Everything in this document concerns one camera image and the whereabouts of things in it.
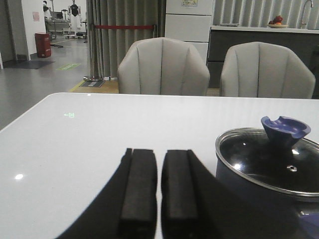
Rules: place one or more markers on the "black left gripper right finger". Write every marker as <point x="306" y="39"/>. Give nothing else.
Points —
<point x="194" y="204"/>

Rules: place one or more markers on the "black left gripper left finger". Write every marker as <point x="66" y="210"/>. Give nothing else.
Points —
<point x="126" y="208"/>

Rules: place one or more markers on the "glass lid with blue knob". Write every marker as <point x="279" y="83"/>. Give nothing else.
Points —
<point x="277" y="156"/>

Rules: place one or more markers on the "dark blue saucepan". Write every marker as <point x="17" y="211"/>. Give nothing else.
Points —
<point x="297" y="211"/>

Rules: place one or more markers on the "left beige upholstered chair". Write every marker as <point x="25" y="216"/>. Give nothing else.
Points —
<point x="163" y="66"/>

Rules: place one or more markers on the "beige upholstered chair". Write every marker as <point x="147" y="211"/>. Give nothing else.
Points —
<point x="264" y="70"/>
<point x="163" y="66"/>

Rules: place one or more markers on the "right beige upholstered chair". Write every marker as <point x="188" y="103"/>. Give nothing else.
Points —
<point x="264" y="70"/>

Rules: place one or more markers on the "red barrier belt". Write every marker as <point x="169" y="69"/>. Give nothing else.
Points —
<point x="125" y="27"/>

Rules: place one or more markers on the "red trash bin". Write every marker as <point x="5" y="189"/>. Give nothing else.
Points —
<point x="42" y="41"/>

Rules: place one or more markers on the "grey kitchen counter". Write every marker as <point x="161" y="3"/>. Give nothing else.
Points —
<point x="300" y="41"/>

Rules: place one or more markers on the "fruit plate on counter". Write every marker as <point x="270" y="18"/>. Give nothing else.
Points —
<point x="277" y="22"/>

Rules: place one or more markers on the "white humanoid robot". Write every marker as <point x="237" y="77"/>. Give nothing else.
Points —
<point x="75" y="20"/>

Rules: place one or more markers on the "chrome faucet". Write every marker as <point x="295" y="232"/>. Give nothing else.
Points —
<point x="306" y="10"/>

